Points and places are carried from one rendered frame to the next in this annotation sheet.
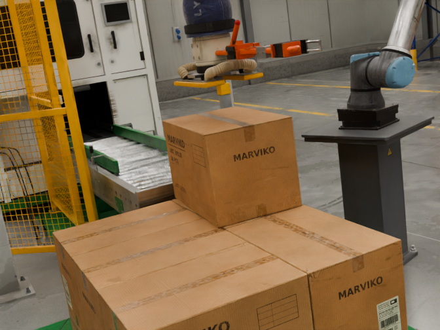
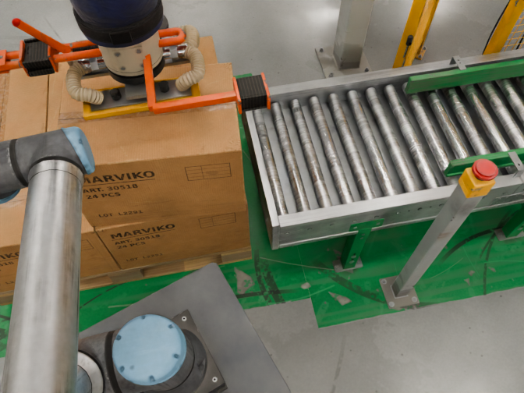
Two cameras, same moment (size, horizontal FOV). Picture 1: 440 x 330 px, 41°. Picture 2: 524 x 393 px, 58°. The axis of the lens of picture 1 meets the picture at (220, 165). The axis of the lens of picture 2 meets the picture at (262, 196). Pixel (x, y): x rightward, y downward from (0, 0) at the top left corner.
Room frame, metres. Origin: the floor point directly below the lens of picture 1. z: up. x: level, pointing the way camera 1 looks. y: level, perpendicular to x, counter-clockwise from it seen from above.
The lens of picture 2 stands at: (3.30, -0.98, 2.16)
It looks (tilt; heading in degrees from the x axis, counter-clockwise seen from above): 59 degrees down; 104
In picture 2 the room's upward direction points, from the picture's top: 1 degrees counter-clockwise
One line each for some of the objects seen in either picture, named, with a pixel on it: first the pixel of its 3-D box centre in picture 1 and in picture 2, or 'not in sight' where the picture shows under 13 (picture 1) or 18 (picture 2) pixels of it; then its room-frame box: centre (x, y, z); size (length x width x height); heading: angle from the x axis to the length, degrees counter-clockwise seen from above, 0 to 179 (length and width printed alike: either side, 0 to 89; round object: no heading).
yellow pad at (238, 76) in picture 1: (234, 73); (140, 93); (2.72, -0.13, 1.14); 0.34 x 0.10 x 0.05; 25
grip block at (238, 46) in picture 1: (239, 51); (39, 56); (2.45, -0.15, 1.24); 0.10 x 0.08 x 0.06; 115
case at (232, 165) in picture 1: (228, 160); (159, 146); (2.67, -0.04, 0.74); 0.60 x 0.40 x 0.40; 20
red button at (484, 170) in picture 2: not in sight; (483, 171); (3.74, -0.09, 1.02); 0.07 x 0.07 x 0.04
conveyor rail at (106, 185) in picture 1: (87, 174); (483, 72); (3.93, 0.91, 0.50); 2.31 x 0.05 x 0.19; 25
